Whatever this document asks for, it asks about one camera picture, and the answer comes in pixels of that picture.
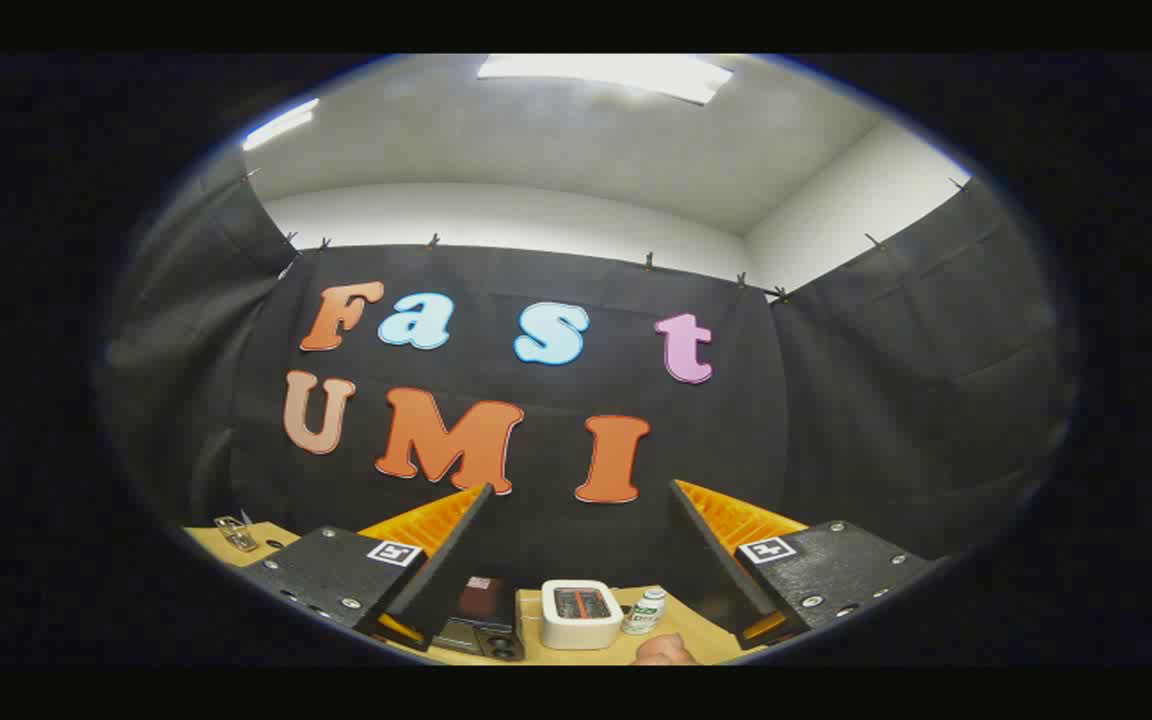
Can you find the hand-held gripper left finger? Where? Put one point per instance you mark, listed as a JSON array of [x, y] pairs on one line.
[[436, 580]]

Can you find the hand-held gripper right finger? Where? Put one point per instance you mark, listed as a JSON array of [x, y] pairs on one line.
[[716, 570]]

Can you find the black toaster oven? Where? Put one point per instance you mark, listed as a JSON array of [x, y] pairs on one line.
[[484, 625]]

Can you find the lettuce sandwich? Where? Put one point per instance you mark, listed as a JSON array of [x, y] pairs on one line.
[[664, 652]]

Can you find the white pop-up toaster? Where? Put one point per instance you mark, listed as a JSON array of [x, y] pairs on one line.
[[581, 620]]

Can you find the white bottle with green label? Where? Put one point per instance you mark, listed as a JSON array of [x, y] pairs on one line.
[[644, 612]]

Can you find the small clear glass holder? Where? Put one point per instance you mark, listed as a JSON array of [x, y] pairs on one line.
[[236, 534]]

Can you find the row of backdrop clips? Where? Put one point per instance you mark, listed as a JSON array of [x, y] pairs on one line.
[[648, 262]]

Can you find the narrow ceiling light panel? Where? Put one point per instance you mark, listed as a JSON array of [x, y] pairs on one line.
[[279, 125]]

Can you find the large ceiling light panel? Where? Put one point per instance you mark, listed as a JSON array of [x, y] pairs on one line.
[[606, 75]]

